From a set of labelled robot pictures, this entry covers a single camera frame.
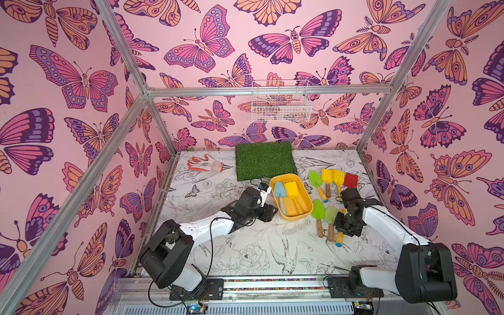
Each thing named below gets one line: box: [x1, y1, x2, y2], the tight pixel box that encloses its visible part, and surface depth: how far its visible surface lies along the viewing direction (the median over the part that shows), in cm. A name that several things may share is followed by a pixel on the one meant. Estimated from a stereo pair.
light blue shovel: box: [274, 181, 287, 216], surface depth 102 cm
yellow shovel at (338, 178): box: [333, 169, 346, 199], surface depth 108 cm
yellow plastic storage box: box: [269, 173, 314, 222], surface depth 101 cm
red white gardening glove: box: [187, 154, 233, 173], surface depth 115 cm
